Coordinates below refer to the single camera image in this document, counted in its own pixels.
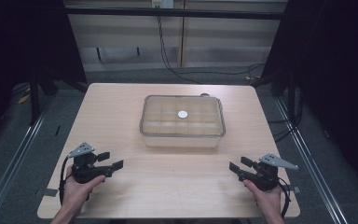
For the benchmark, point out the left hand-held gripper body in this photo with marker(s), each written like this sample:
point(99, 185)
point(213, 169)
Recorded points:
point(85, 172)

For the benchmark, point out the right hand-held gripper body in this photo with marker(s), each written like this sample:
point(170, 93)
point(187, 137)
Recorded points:
point(265, 179)

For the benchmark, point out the person's right hand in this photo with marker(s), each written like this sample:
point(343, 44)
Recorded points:
point(268, 202)

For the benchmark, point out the person's left hand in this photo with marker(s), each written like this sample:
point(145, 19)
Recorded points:
point(74, 194)

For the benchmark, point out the grey tape piece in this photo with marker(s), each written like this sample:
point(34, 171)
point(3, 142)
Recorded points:
point(296, 189)
point(50, 192)

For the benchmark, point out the white plastic storage box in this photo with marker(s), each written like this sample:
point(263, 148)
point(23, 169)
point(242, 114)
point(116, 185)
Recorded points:
point(180, 142)

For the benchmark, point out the white round lid knob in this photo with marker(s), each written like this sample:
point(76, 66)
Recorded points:
point(182, 114)

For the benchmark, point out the clear box lid grey rim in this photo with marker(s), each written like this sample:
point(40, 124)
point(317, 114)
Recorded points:
point(167, 109)

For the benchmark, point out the small grey round object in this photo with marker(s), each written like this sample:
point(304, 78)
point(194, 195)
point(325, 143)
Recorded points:
point(204, 94)

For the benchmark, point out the black metal stand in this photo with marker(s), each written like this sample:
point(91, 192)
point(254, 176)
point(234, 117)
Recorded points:
point(34, 99)

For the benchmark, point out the yellow floor object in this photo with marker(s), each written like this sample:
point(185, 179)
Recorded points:
point(24, 98)

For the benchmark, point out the dark curtain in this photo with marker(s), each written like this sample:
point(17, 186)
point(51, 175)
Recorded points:
point(21, 40)
point(332, 62)

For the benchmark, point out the black horizontal metal bar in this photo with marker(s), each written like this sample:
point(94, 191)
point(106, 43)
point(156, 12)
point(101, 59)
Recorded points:
point(167, 13)

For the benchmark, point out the metal floor rail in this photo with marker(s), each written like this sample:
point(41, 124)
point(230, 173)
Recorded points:
point(12, 165)
point(307, 161)

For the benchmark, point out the white wall socket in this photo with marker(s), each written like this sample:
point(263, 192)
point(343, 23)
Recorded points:
point(162, 3)

